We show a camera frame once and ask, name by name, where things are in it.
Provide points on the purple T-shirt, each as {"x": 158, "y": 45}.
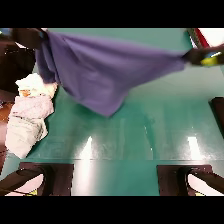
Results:
{"x": 100, "y": 70}

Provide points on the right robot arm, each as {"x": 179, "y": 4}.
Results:
{"x": 169, "y": 180}

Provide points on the pale grey garment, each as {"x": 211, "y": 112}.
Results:
{"x": 33, "y": 106}

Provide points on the white garment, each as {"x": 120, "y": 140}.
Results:
{"x": 35, "y": 83}

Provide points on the off-white garment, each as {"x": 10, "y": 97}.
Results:
{"x": 25, "y": 135}

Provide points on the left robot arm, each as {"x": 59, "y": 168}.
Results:
{"x": 57, "y": 180}

